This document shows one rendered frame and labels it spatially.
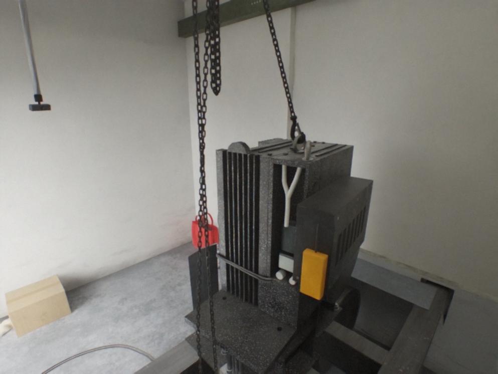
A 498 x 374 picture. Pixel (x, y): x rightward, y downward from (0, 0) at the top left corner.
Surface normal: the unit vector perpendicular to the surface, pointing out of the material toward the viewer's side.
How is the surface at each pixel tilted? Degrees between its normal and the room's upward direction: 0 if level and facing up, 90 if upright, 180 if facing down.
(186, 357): 0
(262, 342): 0
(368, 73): 90
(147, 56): 90
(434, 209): 90
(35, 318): 90
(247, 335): 0
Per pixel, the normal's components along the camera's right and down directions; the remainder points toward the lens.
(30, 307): 0.72, 0.21
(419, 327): 0.00, -0.95
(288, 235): -0.61, 0.24
